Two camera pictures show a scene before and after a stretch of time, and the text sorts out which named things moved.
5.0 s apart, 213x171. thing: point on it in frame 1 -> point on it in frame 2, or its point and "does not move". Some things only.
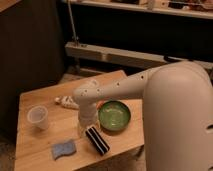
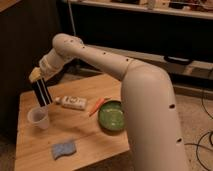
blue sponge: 63,149 does not move
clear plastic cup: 38,116 does not move
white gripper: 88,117 -> 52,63
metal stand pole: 72,22 does not move
